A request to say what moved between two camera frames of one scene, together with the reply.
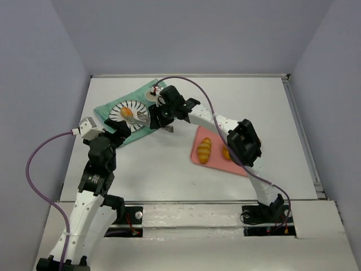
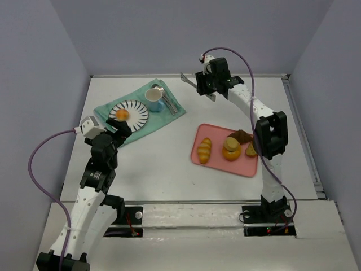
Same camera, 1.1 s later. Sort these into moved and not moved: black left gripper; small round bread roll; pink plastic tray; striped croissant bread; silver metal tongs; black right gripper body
Moved: black right gripper body; small round bread roll; silver metal tongs
Not moved: pink plastic tray; striped croissant bread; black left gripper
